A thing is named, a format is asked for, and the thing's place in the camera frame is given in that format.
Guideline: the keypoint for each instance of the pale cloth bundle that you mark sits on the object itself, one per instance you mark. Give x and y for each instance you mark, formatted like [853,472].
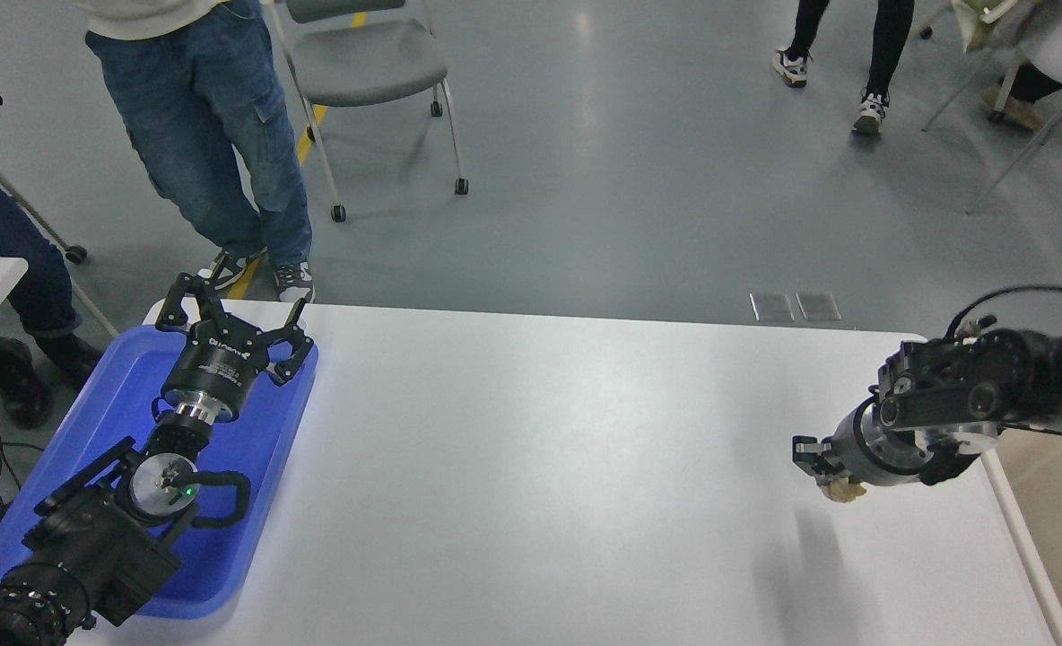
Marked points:
[975,22]

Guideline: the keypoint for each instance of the blue plastic tray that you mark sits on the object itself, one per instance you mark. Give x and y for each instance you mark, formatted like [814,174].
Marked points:
[91,422]

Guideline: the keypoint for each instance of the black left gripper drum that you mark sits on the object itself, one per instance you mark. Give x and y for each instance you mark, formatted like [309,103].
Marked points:
[215,366]

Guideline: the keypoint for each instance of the large pale bin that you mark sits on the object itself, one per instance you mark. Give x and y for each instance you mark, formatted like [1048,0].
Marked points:
[1060,538]

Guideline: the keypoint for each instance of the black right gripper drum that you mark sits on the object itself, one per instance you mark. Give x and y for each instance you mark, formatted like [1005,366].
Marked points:
[858,449]

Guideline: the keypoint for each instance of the grey-legged wheeled chair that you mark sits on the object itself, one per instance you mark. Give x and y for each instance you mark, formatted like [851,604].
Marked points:
[995,114]

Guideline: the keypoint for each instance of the tan paper ball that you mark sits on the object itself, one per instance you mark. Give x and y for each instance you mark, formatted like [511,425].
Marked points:
[845,492]

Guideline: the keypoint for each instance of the white-legged wheeled chair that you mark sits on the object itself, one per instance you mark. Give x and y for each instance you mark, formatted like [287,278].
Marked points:
[927,33]
[76,254]

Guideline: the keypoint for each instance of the grey padded wheeled chair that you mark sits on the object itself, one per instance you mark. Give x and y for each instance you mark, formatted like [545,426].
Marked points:
[361,63]

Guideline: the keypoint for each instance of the metal floor plate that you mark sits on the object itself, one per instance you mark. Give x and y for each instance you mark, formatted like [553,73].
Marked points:
[819,307]
[771,308]

